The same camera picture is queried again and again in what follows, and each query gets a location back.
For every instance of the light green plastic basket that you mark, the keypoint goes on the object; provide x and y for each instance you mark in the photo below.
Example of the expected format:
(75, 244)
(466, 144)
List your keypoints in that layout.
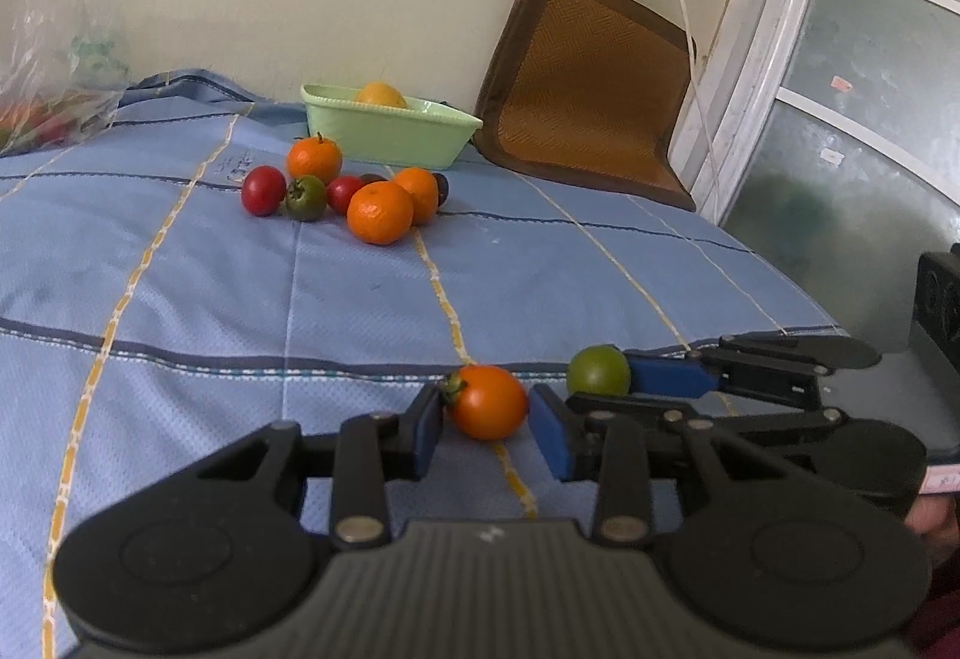
(390, 137)

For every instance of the large yellow citrus fruit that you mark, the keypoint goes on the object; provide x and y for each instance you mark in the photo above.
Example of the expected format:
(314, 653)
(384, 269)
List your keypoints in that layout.
(381, 96)

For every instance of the orange mandarin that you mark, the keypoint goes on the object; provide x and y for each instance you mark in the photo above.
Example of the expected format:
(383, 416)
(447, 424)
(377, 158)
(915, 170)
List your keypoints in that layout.
(315, 160)
(380, 213)
(421, 190)

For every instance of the person's dark red clothing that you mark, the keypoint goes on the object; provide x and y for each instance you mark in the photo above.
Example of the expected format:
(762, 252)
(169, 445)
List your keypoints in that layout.
(946, 614)

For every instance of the dark purple plum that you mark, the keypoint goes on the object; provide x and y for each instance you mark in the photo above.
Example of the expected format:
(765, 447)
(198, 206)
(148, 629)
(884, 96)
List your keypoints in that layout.
(442, 190)

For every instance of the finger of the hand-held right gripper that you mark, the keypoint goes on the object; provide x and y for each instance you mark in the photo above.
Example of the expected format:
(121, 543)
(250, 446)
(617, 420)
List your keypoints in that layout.
(787, 425)
(667, 374)

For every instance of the blue checked bed sheet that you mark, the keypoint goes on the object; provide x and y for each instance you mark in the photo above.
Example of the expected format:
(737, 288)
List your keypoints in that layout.
(225, 299)

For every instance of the light green tomato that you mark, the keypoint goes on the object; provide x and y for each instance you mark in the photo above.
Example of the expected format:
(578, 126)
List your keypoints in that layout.
(596, 370)

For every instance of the dark green tomato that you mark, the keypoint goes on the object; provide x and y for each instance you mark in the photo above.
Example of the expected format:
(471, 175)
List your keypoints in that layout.
(306, 200)

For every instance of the red tomato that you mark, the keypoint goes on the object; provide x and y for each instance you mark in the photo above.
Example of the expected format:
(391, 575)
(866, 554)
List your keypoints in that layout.
(262, 190)
(343, 194)

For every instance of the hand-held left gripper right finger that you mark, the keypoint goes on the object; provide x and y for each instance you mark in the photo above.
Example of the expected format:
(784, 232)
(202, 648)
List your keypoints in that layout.
(551, 441)

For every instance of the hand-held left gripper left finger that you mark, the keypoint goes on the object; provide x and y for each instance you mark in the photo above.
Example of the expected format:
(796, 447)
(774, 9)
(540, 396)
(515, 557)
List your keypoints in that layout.
(429, 434)

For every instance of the clear plastic bag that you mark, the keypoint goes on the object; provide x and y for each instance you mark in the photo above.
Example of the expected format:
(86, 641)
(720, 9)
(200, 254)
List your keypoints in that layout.
(45, 66)

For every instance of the orange tomato with stem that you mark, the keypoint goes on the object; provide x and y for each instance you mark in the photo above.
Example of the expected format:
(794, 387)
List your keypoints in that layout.
(487, 404)

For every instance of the brown woven seat cushion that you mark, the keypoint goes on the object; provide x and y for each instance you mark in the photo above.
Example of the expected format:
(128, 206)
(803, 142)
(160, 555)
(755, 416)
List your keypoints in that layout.
(585, 74)

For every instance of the person's right hand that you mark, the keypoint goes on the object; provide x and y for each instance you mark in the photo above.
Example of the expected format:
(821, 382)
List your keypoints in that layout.
(941, 528)

